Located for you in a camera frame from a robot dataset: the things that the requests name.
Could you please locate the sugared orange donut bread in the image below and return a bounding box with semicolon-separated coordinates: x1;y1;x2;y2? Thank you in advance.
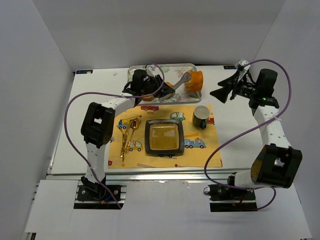
184;70;204;93

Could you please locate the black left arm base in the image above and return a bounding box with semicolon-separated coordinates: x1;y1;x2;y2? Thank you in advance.
73;176;125;210

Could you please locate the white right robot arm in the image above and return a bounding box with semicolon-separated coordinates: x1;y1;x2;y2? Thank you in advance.
210;67;303;190

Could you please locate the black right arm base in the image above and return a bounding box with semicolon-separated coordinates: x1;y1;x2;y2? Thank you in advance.
203;184;258;213

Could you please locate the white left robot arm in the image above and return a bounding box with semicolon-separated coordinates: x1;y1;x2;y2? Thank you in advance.
80;69;175;187

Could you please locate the toasted bread slice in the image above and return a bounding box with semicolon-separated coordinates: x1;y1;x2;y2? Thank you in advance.
142;95;155;102

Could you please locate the black corner label right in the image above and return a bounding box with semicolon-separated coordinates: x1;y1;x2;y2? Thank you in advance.
223;65;237;70

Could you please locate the black corner label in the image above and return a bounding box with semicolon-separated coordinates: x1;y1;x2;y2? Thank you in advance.
75;69;93;75
223;65;237;70

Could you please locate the white leaf-print tray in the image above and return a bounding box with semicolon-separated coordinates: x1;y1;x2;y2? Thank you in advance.
127;63;202;106

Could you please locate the green ceramic mug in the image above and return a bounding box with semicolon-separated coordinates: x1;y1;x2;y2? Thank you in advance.
192;105;211;130

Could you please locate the gold spoon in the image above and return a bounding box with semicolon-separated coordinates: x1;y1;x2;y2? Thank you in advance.
124;117;140;159

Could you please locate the gold fork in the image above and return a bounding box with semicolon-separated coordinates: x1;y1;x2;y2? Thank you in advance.
120;119;136;161

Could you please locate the dark square plate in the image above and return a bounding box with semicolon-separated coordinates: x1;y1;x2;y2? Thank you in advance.
144;119;185;158

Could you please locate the black corner label left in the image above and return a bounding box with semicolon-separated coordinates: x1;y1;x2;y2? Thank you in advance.
75;69;93;75

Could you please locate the yellow vehicle-print placemat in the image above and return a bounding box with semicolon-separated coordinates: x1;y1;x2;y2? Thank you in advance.
105;105;219;169

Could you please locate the twisted ring bread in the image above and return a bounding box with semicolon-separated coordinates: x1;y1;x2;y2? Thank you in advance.
165;81;176;99

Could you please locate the aluminium table rail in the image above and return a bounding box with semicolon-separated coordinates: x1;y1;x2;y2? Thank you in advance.
45;167;249;185

